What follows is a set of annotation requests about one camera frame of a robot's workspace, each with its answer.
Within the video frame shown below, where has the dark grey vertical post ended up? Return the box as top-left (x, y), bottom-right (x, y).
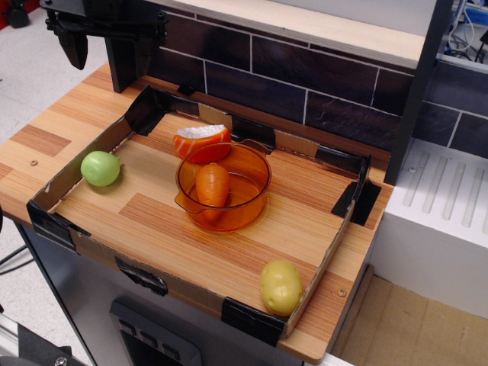
top-left (384, 0), bottom-right (454, 185)

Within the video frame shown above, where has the cardboard fence with black tape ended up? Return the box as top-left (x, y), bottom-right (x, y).
top-left (27, 87), bottom-right (379, 358)

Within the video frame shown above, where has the light wooden shelf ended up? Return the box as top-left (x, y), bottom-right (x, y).
top-left (158, 0), bottom-right (425, 69)

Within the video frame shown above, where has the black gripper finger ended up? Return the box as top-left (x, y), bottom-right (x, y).
top-left (58, 30), bottom-right (88, 70)
top-left (134, 37), bottom-right (156, 75)

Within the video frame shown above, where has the grey control panel with buttons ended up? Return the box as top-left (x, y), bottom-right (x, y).
top-left (110, 301), bottom-right (203, 365)

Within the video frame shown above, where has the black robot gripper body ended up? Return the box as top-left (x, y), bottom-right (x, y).
top-left (40, 0), bottom-right (169, 43)

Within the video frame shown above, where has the white plastic drain board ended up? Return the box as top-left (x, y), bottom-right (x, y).
top-left (370, 140), bottom-right (487, 317)

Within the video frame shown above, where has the yellow plastic toy potato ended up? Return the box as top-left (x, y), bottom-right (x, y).
top-left (260, 259), bottom-right (303, 316)

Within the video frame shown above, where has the salmon sushi toy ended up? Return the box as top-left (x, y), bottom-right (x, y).
top-left (172, 124), bottom-right (232, 163)

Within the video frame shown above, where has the transparent orange plastic pot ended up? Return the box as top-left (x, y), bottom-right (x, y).
top-left (175, 140), bottom-right (271, 231)

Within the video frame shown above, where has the green plastic toy pear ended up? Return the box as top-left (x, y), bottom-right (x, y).
top-left (80, 151), bottom-right (120, 187)

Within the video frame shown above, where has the orange plastic toy carrot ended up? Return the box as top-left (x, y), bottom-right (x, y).
top-left (195, 162), bottom-right (230, 223)

